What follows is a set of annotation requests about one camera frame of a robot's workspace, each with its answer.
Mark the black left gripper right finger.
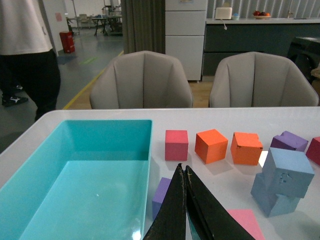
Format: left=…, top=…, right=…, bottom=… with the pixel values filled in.
left=184, top=165, right=254, bottom=240

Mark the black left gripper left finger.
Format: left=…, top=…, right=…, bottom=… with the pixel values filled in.
left=143, top=163, right=187, bottom=240

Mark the light blue foam block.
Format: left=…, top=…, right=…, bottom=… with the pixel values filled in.
left=262, top=147, right=315, bottom=198
left=250, top=172, right=300, bottom=218

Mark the light pink foam block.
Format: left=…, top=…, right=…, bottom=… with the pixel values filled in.
left=227, top=209, right=265, bottom=240

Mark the light blue foam block bottom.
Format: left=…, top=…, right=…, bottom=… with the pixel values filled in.
left=250, top=172, right=300, bottom=218

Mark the orange foam block left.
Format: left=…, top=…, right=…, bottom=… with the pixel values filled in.
left=194, top=129, right=229, bottom=165

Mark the orange foam block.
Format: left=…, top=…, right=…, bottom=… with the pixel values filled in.
left=194, top=129, right=229, bottom=165
left=230, top=132, right=263, bottom=166

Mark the orange foam block right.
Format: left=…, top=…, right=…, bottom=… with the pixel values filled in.
left=230, top=132, right=263, bottom=166

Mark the magenta foam block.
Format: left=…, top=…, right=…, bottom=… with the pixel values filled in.
left=164, top=129, right=189, bottom=161

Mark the teal plastic bin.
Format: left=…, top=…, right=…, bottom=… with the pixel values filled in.
left=0, top=119, right=153, bottom=240

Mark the purple foam block notched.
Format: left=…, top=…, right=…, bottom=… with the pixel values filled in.
left=270, top=131, right=309, bottom=152

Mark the red foam block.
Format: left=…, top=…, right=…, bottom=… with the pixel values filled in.
left=306, top=136, right=320, bottom=165

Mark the grey chair left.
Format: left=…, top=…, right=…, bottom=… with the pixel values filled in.
left=89, top=50, right=193, bottom=110

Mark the grey chair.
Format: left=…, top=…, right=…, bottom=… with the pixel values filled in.
left=208, top=51, right=319, bottom=108
left=89, top=50, right=193, bottom=110

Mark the grey chair right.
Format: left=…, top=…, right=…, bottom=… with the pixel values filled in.
left=208, top=51, right=319, bottom=108

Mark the dark grey counter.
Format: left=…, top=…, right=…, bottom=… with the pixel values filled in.
left=202, top=18, right=320, bottom=76

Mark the black appliance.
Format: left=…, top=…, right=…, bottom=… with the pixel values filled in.
left=287, top=36, right=320, bottom=84

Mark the grey curtain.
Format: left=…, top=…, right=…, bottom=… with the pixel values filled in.
left=121, top=0, right=165, bottom=54

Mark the white drawer cabinet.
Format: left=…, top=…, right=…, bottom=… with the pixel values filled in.
left=165, top=0, right=208, bottom=81

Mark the small teal bowl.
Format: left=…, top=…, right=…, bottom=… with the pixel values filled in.
left=231, top=14, right=240, bottom=21

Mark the white toaster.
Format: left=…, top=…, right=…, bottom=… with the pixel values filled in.
left=214, top=2, right=233, bottom=20

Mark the fruit bowl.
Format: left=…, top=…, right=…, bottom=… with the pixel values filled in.
left=252, top=10, right=271, bottom=20

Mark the red box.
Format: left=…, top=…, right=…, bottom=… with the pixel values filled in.
left=59, top=31, right=75, bottom=54

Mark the standing person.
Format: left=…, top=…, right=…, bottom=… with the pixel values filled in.
left=0, top=0, right=61, bottom=120

